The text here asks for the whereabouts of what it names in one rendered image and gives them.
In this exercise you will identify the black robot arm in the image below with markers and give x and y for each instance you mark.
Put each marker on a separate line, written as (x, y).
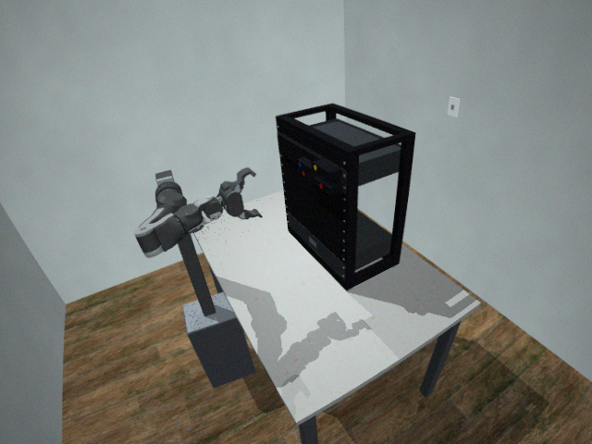
(170, 227)

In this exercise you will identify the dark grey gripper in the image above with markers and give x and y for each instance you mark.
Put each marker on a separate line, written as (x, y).
(230, 196)

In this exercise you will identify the black server rack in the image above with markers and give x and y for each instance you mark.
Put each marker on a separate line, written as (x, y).
(321, 197)

